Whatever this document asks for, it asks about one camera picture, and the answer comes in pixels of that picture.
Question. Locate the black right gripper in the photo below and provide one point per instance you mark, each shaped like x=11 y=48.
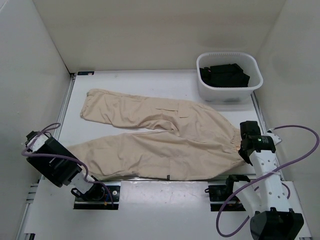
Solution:
x=245 y=157

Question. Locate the beige trousers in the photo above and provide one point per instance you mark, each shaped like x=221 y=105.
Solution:
x=181 y=140

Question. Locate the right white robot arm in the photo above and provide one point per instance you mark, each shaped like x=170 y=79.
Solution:
x=273 y=217

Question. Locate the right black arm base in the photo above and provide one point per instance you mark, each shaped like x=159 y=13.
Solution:
x=219 y=192

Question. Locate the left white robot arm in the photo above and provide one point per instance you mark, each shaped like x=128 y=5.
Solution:
x=52 y=160

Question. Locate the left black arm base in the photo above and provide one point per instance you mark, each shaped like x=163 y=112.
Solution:
x=97 y=198

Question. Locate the folded black trousers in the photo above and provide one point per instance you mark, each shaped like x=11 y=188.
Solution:
x=224 y=76

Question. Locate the white plastic basket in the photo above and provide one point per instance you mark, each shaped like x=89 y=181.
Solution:
x=244 y=60

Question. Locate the white front cover board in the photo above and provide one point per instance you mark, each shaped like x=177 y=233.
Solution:
x=148 y=210

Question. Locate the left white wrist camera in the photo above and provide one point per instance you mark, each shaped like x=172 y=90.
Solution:
x=36 y=140

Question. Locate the aluminium table frame rail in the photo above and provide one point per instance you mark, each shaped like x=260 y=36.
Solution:
x=174 y=84

